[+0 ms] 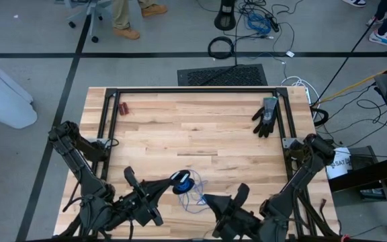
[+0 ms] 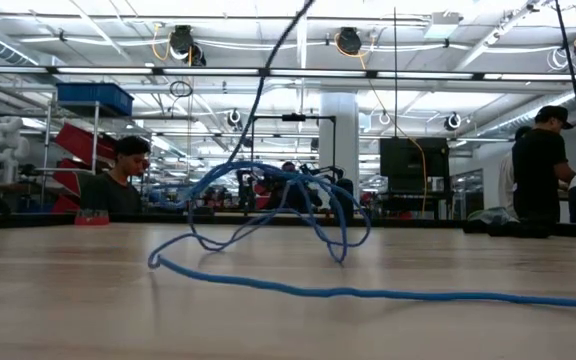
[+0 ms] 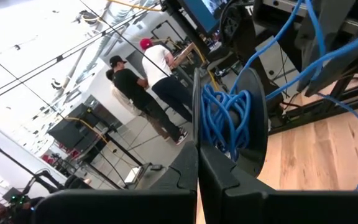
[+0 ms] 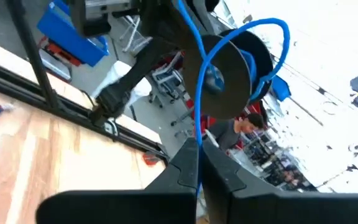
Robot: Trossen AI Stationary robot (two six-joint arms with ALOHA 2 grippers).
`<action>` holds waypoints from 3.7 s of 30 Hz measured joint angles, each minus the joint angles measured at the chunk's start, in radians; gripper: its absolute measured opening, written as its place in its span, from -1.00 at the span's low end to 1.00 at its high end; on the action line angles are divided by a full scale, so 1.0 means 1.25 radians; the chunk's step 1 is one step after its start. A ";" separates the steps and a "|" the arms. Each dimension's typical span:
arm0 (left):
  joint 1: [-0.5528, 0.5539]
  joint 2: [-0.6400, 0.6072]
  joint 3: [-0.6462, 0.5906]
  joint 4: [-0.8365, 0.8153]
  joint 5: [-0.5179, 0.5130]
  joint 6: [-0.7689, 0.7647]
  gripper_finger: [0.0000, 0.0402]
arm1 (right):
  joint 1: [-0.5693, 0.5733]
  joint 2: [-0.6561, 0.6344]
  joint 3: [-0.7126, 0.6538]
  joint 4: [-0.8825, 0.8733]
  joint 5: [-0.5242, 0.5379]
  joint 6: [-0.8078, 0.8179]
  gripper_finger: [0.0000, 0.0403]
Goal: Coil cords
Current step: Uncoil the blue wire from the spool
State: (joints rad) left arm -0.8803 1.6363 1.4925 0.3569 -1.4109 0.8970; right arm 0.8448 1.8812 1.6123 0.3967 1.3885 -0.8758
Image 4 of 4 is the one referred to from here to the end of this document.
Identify blue ribbed plastic crate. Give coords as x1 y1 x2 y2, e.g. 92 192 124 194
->
37 0 110 68

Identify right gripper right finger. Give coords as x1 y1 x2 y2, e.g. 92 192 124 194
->
200 139 358 224

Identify blue cord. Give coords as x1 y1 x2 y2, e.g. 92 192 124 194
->
177 0 291 200

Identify grey blue office chair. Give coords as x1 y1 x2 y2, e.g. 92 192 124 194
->
149 51 188 105

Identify grey red toolbox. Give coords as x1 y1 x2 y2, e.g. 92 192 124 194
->
38 37 83 82

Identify white trash bin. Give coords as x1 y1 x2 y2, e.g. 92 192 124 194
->
91 60 152 108

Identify blue plastic tote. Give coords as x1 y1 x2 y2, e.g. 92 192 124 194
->
270 74 292 103

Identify person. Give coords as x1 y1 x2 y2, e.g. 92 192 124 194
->
202 112 265 152

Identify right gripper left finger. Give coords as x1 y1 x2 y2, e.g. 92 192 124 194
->
35 138 199 224

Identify black cord spool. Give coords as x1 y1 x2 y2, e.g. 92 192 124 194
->
182 29 275 121

